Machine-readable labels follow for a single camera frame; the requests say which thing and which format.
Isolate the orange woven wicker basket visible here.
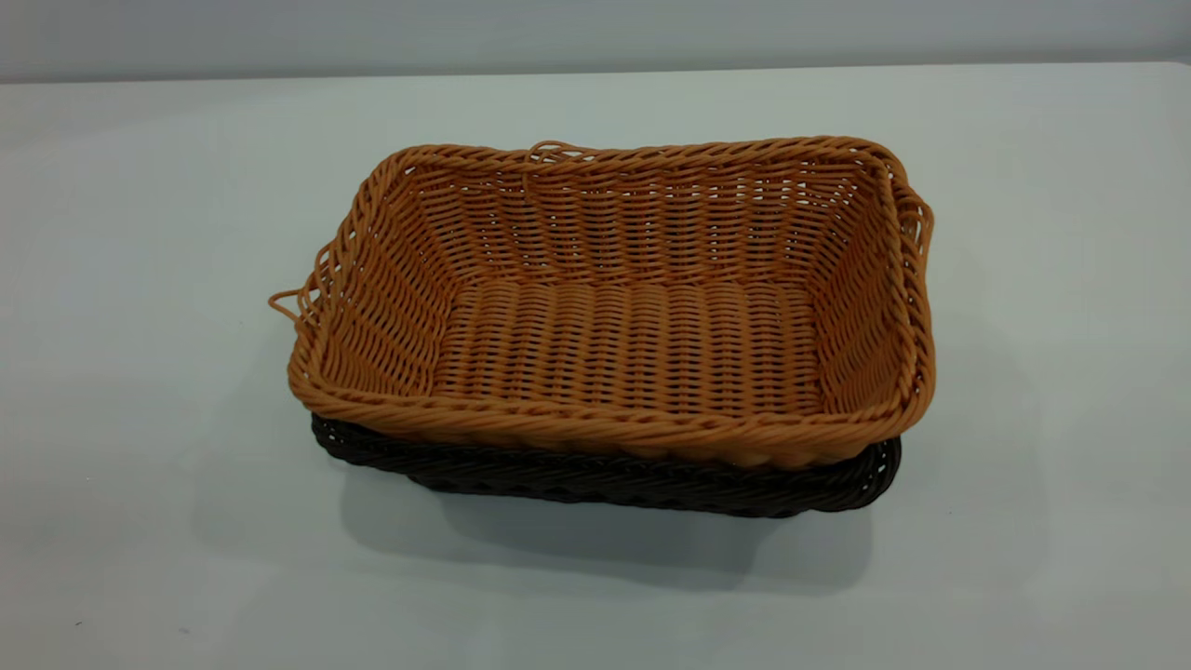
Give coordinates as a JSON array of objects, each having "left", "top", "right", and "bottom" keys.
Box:
[{"left": 268, "top": 136, "right": 937, "bottom": 470}]

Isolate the black woven wicker basket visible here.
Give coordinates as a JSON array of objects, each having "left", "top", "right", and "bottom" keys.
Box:
[{"left": 310, "top": 412, "right": 903, "bottom": 519}]

